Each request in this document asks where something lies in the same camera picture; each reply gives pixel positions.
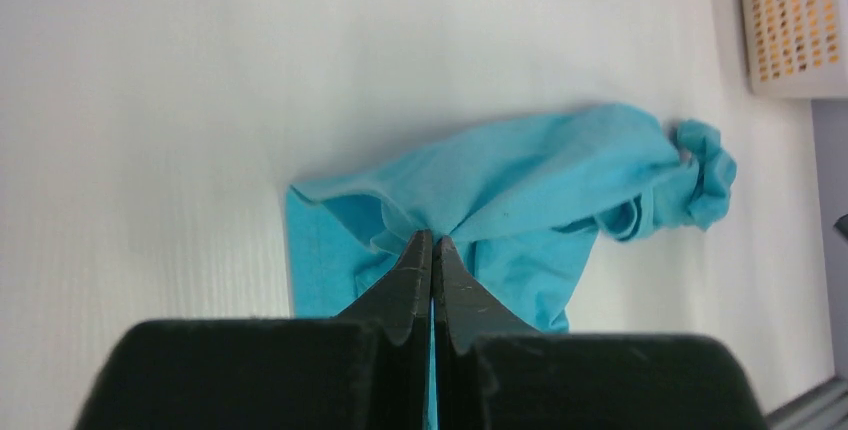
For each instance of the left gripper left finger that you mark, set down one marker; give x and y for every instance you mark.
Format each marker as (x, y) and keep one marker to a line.
(365, 368)

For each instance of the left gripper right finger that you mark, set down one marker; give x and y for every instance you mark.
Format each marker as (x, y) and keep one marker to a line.
(494, 371)

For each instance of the cyan t-shirt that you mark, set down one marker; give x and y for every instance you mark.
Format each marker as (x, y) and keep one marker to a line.
(523, 201)

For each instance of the white plastic basket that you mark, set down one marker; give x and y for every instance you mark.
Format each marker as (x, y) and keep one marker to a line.
(796, 48)

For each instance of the aluminium frame rail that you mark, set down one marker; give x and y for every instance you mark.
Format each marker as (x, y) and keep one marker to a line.
(823, 407)

